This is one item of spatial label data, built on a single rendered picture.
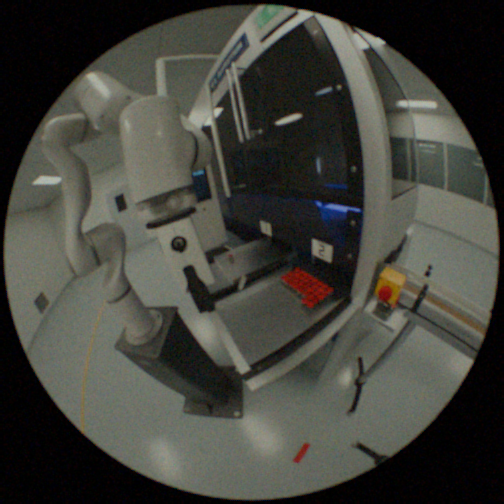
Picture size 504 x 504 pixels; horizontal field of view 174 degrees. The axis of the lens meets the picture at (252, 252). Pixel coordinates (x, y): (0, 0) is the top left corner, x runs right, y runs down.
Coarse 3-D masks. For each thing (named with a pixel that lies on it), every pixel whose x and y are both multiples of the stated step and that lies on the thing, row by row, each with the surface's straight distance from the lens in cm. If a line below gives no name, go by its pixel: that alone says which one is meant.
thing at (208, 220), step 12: (204, 168) 118; (204, 180) 117; (204, 192) 117; (216, 192) 121; (204, 204) 117; (216, 204) 120; (192, 216) 115; (204, 216) 118; (216, 216) 121; (204, 228) 119; (216, 228) 122; (204, 240) 121; (216, 240) 124; (204, 252) 124
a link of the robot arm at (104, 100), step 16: (96, 80) 44; (112, 80) 41; (96, 96) 36; (112, 96) 33; (128, 96) 33; (144, 96) 34; (96, 112) 33; (112, 112) 32; (96, 128) 35; (112, 128) 33; (192, 128) 30; (208, 144) 28; (208, 160) 29
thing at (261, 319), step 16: (288, 272) 67; (256, 288) 61; (272, 288) 62; (224, 304) 58; (240, 304) 58; (256, 304) 57; (272, 304) 56; (288, 304) 55; (336, 304) 52; (224, 320) 55; (240, 320) 53; (256, 320) 52; (272, 320) 51; (288, 320) 51; (304, 320) 51; (320, 320) 48; (240, 336) 50; (256, 336) 48; (272, 336) 48; (288, 336) 48; (240, 352) 43; (256, 352) 46; (272, 352) 42
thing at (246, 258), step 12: (264, 240) 97; (228, 252) 88; (240, 252) 91; (252, 252) 88; (264, 252) 86; (276, 252) 85; (288, 252) 84; (228, 264) 82; (240, 264) 80; (252, 264) 78; (264, 264) 76; (228, 276) 69; (240, 276) 65
